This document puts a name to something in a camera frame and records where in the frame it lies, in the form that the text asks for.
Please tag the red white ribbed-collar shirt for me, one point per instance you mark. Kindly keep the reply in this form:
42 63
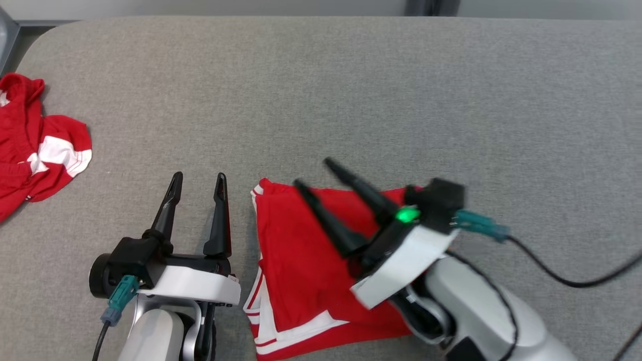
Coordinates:
20 140

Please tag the red white striped shirt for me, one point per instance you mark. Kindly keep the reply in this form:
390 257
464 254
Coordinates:
296 260

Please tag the grey furniture panel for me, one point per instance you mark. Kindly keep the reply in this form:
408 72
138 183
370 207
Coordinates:
6 35

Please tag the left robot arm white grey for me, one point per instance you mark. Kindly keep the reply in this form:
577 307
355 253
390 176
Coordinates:
150 336

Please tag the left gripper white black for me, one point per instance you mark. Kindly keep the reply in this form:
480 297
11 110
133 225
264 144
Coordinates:
190 286

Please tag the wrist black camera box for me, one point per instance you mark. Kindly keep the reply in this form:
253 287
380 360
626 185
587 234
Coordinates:
439 200
130 255

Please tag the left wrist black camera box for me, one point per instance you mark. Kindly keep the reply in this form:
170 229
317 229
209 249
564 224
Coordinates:
130 255

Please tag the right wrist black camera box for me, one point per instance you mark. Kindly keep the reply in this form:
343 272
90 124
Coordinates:
439 200

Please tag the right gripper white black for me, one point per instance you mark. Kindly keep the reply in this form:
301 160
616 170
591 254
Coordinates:
401 260

